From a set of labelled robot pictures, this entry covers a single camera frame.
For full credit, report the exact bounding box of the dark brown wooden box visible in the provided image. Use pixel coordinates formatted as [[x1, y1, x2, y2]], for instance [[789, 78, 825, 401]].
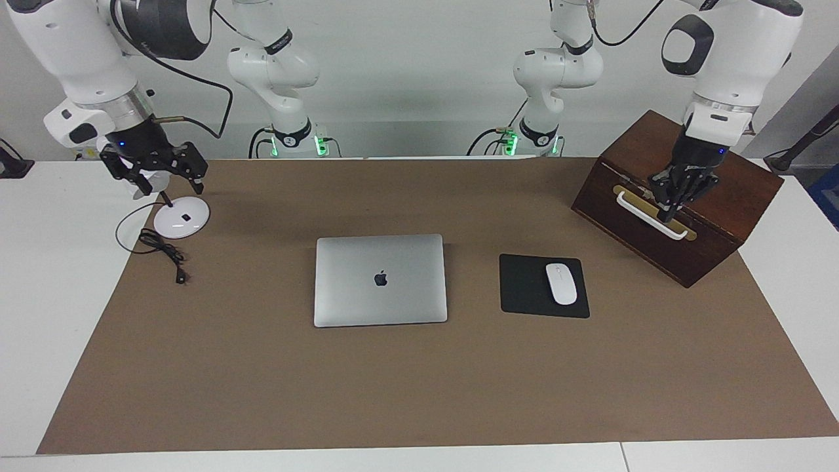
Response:
[[571, 109, 785, 289]]

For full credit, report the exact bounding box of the black lamp power cable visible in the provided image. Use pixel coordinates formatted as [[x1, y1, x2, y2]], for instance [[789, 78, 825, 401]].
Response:
[[115, 201, 189, 285]]

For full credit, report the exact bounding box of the white desk lamp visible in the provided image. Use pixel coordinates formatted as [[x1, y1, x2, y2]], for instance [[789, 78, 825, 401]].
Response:
[[97, 134, 211, 240]]

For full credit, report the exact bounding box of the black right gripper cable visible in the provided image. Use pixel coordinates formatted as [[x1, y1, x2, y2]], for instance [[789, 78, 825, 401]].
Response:
[[108, 0, 235, 140]]

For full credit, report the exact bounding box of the black clamp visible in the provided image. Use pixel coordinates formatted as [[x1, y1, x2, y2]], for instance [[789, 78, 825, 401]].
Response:
[[0, 139, 35, 179]]

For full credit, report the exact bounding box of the black arm base cable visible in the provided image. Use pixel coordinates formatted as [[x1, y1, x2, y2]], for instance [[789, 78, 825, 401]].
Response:
[[248, 127, 276, 159], [467, 98, 528, 157]]

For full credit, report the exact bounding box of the black mouse pad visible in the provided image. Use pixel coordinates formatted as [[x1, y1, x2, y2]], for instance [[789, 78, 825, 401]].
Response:
[[499, 254, 591, 319]]

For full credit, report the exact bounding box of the brown paper table mat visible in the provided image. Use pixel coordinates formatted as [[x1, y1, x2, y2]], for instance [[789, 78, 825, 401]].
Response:
[[36, 157, 839, 455]]

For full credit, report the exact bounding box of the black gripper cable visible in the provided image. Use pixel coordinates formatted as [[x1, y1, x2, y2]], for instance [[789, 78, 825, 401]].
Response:
[[589, 0, 666, 48], [108, 0, 235, 140]]

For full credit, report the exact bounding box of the black stand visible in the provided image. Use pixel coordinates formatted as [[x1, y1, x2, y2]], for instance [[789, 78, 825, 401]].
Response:
[[766, 105, 839, 174]]

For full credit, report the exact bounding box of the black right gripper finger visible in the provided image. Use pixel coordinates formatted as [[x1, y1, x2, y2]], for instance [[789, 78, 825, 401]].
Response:
[[172, 141, 209, 194], [100, 146, 155, 197]]

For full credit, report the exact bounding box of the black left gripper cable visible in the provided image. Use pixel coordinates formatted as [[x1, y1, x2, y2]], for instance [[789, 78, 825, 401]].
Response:
[[589, 0, 666, 48]]

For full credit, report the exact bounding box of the brass box handle plate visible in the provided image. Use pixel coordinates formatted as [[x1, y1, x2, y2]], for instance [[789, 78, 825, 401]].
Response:
[[613, 185, 697, 241]]

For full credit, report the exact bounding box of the white computer mouse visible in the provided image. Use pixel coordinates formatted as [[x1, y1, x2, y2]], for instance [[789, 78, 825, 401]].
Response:
[[545, 263, 578, 306]]

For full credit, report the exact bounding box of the silver grey Apple laptop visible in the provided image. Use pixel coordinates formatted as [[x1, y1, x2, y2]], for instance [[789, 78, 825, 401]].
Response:
[[313, 234, 448, 328]]

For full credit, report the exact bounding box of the black right arm base cable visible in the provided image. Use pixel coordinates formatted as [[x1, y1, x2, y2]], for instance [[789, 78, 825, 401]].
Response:
[[248, 127, 276, 159]]

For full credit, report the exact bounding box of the black left arm base cable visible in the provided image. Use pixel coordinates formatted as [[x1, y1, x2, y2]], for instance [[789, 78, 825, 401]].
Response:
[[467, 98, 528, 157]]

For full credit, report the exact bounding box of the white box handle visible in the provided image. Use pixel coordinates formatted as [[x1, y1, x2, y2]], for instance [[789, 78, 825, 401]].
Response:
[[616, 191, 689, 241]]

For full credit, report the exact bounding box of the blue object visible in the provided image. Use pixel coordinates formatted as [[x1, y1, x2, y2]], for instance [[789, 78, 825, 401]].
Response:
[[808, 164, 839, 231]]

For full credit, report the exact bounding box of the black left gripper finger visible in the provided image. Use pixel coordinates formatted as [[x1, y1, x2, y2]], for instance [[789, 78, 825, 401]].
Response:
[[649, 167, 686, 222], [683, 169, 716, 205]]

